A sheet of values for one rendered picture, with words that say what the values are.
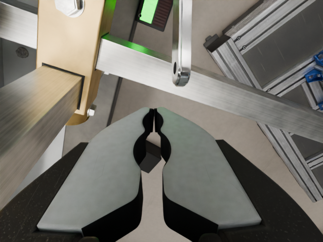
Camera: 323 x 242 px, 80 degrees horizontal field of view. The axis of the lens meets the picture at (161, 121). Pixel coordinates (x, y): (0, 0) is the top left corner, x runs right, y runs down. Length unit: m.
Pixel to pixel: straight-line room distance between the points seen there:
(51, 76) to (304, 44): 0.96
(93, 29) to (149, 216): 1.79
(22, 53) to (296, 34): 0.92
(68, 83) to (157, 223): 1.86
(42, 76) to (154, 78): 0.10
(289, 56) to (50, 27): 0.92
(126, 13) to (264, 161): 1.43
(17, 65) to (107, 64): 0.33
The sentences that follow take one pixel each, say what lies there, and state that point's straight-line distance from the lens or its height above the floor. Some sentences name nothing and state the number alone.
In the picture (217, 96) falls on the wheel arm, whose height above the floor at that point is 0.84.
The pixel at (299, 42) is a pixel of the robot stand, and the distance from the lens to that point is 1.01.
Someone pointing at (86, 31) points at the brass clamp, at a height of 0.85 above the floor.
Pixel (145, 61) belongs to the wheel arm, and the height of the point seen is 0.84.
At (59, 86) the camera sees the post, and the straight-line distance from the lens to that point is 0.18.
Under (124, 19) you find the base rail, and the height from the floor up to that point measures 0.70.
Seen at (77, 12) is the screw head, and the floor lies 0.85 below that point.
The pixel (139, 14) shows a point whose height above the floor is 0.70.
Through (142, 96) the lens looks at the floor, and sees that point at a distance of 1.13.
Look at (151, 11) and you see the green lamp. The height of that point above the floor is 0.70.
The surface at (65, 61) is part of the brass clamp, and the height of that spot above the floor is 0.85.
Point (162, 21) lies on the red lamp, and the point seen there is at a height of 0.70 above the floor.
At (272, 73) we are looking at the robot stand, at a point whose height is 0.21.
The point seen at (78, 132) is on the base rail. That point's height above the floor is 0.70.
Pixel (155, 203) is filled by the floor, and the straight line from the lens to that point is 1.75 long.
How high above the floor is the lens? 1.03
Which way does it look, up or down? 59 degrees down
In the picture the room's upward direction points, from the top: 177 degrees clockwise
